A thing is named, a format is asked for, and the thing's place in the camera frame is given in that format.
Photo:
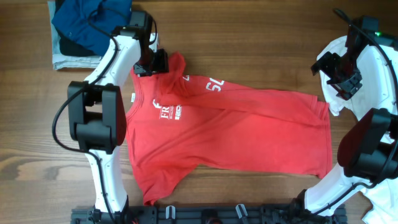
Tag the white garment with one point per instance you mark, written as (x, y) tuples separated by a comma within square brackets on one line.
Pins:
[(377, 92)]

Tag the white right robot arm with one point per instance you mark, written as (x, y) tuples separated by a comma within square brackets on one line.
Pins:
[(367, 154)]

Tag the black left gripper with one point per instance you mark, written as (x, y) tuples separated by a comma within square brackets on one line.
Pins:
[(154, 66)]

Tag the white clip on rail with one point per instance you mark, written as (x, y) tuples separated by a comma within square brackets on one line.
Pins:
[(170, 212), (241, 211)]

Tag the blue shirt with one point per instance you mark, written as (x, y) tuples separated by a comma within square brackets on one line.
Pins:
[(88, 22)]

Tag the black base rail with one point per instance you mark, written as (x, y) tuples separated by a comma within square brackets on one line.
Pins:
[(266, 214)]

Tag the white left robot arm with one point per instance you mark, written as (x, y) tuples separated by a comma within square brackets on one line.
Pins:
[(97, 118)]

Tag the light grey folded garment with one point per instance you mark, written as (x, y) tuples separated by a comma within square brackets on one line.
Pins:
[(68, 60)]

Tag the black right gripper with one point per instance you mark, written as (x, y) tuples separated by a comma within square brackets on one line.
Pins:
[(337, 73)]

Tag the red t-shirt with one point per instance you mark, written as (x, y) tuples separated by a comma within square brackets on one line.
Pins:
[(178, 122)]

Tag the black folded garment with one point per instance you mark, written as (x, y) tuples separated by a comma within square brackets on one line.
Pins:
[(69, 21)]

